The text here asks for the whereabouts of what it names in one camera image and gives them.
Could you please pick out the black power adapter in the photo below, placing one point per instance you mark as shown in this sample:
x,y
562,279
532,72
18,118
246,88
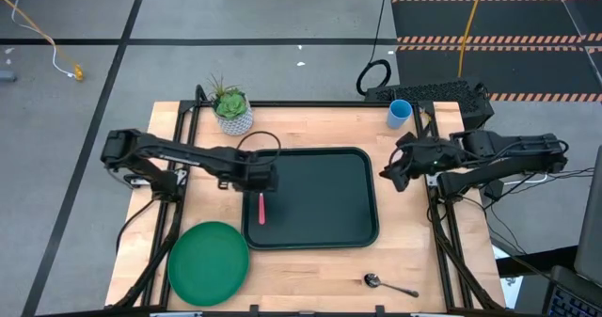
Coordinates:
x,y
494,190

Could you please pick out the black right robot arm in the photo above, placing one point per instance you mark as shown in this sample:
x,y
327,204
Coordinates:
x,y
508,166

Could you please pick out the laptop keyboard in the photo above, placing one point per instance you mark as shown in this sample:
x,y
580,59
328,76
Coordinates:
x,y
569,303

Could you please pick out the grey monitor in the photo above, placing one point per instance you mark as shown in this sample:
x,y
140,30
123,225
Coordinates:
x,y
592,223

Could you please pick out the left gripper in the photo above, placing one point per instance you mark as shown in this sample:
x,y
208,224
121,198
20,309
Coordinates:
x,y
254,171

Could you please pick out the grey floor object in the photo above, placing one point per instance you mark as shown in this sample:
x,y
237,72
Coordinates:
x,y
7,75

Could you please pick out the white paper sheet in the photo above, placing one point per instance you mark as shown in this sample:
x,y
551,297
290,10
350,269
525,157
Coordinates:
x,y
510,284

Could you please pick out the metal spoon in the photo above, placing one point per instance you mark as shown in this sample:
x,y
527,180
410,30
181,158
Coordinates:
x,y
372,280

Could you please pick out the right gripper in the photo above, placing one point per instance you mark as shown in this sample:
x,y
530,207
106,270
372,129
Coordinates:
x,y
428,157

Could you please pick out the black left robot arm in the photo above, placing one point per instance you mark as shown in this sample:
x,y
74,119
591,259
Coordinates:
x,y
188,157

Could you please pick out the black hazard-striped floor mat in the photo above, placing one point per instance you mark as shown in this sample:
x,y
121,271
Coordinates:
x,y
517,20

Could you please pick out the green plate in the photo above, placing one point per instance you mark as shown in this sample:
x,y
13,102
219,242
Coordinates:
x,y
207,265

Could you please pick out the succulent in patterned pot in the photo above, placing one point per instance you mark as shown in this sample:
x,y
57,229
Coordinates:
x,y
231,105

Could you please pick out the blue cup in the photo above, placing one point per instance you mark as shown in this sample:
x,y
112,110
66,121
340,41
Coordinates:
x,y
399,115

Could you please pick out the dark green tray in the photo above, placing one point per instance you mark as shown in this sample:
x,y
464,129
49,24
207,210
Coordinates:
x,y
324,199

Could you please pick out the black perforated box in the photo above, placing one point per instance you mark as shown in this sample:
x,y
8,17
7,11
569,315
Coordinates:
x,y
423,92

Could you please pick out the black aluminium table frame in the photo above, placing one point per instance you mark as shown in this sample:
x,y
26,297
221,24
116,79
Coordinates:
x,y
305,104

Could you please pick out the black clamp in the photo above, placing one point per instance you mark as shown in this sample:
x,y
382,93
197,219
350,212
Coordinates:
x,y
380,310
254,310

